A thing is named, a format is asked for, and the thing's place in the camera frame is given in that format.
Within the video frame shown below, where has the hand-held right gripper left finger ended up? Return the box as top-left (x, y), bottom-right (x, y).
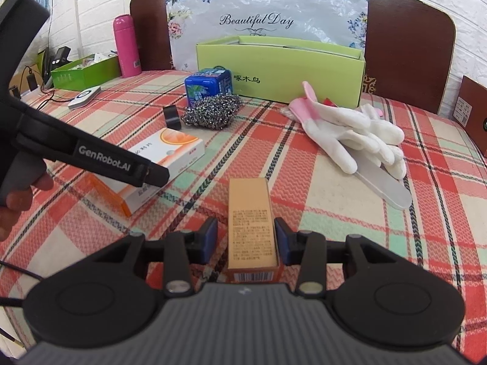
top-left (89, 217), bottom-right (219, 298)

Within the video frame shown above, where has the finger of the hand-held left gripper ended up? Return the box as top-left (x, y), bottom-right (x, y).
top-left (131, 161), bottom-right (170, 189)

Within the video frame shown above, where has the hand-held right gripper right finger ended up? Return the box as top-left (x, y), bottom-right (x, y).
top-left (274, 217), bottom-right (405, 298)

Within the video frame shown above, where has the orange and white medicine box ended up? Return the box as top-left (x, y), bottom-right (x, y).
top-left (88, 127), bottom-right (206, 217)

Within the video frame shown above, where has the tan long box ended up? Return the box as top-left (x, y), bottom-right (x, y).
top-left (224, 177), bottom-right (284, 284)

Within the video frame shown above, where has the black tape roll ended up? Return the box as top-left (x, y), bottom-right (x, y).
top-left (163, 104), bottom-right (182, 128)

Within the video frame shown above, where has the steel wool scourer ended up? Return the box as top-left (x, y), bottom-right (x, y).
top-left (180, 93), bottom-right (244, 129)

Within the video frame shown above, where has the blue mint tin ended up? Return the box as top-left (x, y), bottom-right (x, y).
top-left (184, 68), bottom-right (233, 109)

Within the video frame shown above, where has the silver foil packet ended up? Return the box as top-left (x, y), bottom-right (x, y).
top-left (356, 158), bottom-right (413, 210)

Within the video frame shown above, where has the white glove pink cuff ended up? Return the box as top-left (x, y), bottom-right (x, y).
top-left (289, 81), bottom-right (381, 173)
top-left (342, 103), bottom-right (407, 180)

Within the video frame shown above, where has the large light green box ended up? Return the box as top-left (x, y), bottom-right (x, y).
top-left (196, 35), bottom-right (366, 108)

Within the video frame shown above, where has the person's left hand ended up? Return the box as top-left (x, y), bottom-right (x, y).
top-left (0, 171), bottom-right (54, 242)

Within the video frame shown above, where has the red plaid blanket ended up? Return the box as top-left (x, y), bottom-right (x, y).
top-left (0, 69), bottom-right (487, 365)

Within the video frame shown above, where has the small green box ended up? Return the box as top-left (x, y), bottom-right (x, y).
top-left (51, 54), bottom-right (121, 91)

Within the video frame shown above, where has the black charger stand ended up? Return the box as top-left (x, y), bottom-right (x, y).
top-left (49, 46), bottom-right (72, 71)

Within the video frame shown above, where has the pink thermos bottle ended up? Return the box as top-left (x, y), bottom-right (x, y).
top-left (113, 14), bottom-right (142, 78)

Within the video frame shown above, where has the floral plastic sheet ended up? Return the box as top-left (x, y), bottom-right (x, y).
top-left (165, 0), bottom-right (370, 71)

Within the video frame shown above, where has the brown cardboard box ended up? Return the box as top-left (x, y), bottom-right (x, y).
top-left (452, 75), bottom-right (487, 158)

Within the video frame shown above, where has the white wireless charger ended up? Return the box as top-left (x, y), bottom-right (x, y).
top-left (68, 85), bottom-right (102, 109)

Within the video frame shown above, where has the black cable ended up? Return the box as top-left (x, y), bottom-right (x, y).
top-left (40, 87), bottom-right (75, 104)
top-left (0, 260), bottom-right (39, 308)

